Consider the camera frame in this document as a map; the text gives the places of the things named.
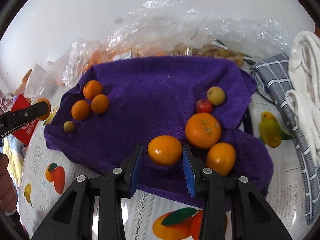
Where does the small yellow-green fruit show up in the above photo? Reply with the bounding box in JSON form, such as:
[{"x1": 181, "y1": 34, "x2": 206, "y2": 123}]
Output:
[{"x1": 63, "y1": 121, "x2": 75, "y2": 134}]

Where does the small orange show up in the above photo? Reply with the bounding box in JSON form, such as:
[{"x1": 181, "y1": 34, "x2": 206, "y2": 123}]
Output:
[{"x1": 82, "y1": 80, "x2": 103, "y2": 100}]

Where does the large orange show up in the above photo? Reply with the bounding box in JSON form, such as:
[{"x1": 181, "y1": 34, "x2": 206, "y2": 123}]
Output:
[{"x1": 185, "y1": 113, "x2": 222, "y2": 149}]

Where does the orange with leaf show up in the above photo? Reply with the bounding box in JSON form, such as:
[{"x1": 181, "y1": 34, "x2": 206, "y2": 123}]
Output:
[{"x1": 148, "y1": 135, "x2": 182, "y2": 166}]

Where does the small red fruit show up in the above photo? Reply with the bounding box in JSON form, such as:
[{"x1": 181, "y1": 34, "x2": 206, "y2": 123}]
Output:
[{"x1": 195, "y1": 99, "x2": 213, "y2": 114}]

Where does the person's left hand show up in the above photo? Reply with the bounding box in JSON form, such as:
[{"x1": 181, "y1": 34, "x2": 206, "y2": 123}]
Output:
[{"x1": 0, "y1": 153, "x2": 17, "y2": 213}]

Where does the red box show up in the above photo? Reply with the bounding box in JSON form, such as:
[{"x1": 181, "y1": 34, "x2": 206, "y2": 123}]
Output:
[{"x1": 11, "y1": 94, "x2": 39, "y2": 146}]

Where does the white plastic bag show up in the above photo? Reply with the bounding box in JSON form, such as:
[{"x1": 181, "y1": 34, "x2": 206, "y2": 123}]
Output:
[{"x1": 24, "y1": 64, "x2": 48, "y2": 101}]

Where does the fruit print tablecloth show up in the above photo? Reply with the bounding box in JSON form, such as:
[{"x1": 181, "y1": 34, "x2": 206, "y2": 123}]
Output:
[{"x1": 18, "y1": 89, "x2": 313, "y2": 240}]

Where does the white knit cloth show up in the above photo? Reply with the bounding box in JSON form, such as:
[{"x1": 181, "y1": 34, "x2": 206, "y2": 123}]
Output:
[{"x1": 285, "y1": 31, "x2": 319, "y2": 166}]

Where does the purple towel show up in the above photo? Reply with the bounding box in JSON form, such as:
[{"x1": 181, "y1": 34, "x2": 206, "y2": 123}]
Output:
[{"x1": 44, "y1": 56, "x2": 273, "y2": 196}]

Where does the grey plaid cloth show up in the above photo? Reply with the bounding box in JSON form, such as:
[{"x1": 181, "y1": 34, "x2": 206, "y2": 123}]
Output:
[{"x1": 249, "y1": 53, "x2": 319, "y2": 225}]

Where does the clear plastic bag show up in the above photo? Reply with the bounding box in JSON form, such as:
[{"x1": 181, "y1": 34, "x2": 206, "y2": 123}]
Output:
[{"x1": 44, "y1": 0, "x2": 292, "y2": 89}]

